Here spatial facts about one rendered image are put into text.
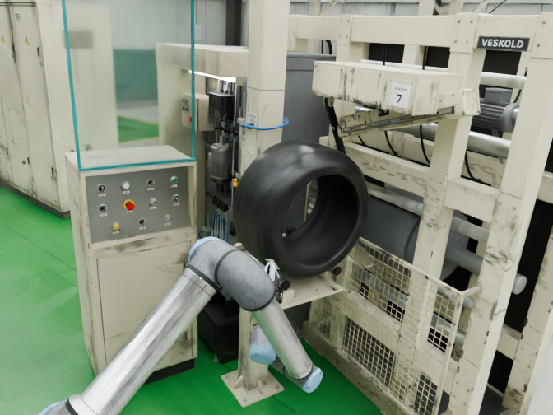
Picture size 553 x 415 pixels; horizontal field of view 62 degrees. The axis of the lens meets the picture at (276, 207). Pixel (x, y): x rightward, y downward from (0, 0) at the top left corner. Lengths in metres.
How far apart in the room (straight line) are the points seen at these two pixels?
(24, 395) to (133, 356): 1.70
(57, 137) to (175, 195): 2.71
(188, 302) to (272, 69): 1.14
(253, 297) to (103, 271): 1.23
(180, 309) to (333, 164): 0.86
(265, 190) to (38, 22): 3.48
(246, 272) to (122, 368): 0.41
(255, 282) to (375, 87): 0.95
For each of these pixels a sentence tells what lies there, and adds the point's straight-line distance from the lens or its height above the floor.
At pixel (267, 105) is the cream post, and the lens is 2.07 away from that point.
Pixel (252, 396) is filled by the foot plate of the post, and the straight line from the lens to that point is 2.74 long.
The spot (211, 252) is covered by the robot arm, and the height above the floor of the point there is 1.29.
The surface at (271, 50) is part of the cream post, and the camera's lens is 2.05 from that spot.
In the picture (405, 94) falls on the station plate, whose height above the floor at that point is 1.71.
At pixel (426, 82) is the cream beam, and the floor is 1.75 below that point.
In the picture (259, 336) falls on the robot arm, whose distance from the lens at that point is 1.68.
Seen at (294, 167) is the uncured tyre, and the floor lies 1.41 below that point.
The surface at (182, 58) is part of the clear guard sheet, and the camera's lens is 2.26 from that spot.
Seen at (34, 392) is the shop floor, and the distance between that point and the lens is 2.98.
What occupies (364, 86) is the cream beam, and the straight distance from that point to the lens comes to 1.91.
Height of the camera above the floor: 1.87
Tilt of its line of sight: 20 degrees down
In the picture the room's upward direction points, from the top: 3 degrees clockwise
